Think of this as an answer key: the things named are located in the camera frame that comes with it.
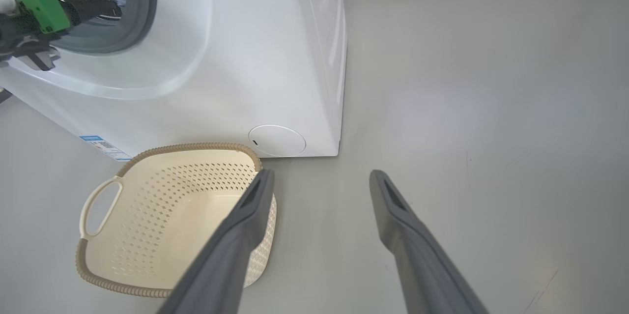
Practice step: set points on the white front-load washing machine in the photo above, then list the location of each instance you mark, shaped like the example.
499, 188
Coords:
236, 58

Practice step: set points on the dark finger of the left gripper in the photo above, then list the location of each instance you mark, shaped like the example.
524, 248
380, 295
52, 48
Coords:
93, 11

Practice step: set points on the cream perforated laundry basket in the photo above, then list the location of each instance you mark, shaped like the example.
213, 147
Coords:
162, 235

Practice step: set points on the round white filter cover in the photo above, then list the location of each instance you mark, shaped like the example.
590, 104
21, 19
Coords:
277, 141

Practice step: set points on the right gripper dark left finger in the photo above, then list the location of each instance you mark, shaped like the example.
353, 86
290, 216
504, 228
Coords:
221, 274

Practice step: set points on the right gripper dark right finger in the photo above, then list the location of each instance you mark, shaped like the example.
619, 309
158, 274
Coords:
427, 279

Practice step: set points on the blue energy label sticker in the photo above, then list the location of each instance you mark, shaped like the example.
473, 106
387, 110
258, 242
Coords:
100, 145

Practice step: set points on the grey rubber door gasket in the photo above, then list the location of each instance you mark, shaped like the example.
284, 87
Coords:
143, 9

